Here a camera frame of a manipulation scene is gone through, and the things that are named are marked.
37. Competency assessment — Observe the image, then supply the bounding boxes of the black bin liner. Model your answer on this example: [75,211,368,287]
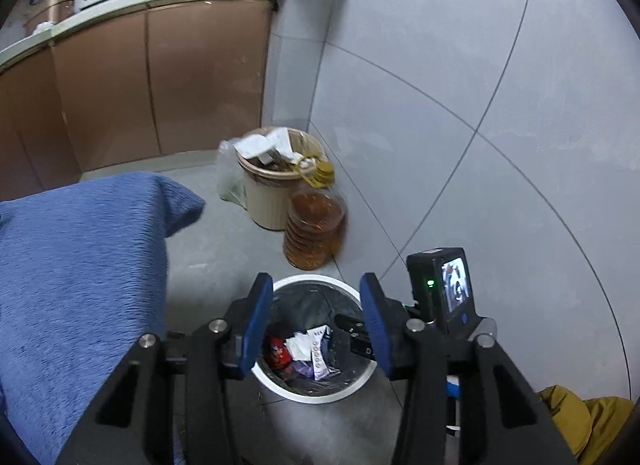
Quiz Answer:
[270,285,372,387]

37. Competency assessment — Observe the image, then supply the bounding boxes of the beige ribbed waste bin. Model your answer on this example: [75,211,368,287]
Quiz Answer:
[236,127,328,232]

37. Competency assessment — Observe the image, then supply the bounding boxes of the clear plastic bag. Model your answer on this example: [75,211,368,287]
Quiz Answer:
[216,139,249,208]

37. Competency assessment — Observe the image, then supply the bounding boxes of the mustard yellow clothing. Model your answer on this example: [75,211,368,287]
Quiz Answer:
[539,385,637,462]

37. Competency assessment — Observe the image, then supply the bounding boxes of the white paper scraps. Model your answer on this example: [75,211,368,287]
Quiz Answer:
[235,127,302,164]

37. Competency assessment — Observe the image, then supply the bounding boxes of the white blister pack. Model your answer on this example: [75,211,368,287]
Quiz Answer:
[306,325,342,381]

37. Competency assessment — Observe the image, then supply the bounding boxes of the brown rice cooker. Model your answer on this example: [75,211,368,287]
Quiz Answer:
[25,0,76,36]

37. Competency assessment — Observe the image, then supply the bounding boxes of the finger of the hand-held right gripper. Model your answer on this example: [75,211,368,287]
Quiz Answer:
[334,314,375,359]

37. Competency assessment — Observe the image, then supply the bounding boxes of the white rimmed trash can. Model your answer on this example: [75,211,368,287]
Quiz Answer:
[250,275,379,405]

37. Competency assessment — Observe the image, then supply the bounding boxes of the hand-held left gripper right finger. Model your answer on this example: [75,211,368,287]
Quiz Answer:
[359,272,578,465]

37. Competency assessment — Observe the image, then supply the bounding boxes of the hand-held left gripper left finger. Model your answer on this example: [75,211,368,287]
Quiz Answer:
[55,272,275,465]

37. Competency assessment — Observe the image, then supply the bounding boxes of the white tissue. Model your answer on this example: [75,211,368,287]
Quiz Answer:
[284,330,315,362]

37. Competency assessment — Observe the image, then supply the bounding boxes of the cooking oil bottle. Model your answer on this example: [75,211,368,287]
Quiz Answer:
[283,157,348,271]

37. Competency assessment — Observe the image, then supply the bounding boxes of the blue terry towel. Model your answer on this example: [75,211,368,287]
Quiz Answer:
[0,171,207,465]

